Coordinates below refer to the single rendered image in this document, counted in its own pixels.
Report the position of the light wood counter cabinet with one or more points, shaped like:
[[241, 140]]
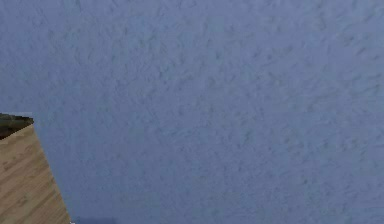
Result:
[[23, 180]]

